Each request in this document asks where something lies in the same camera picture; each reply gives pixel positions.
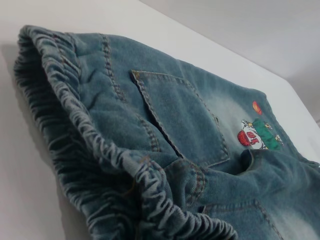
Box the blue denim shorts basketball print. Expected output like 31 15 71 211
13 24 320 240

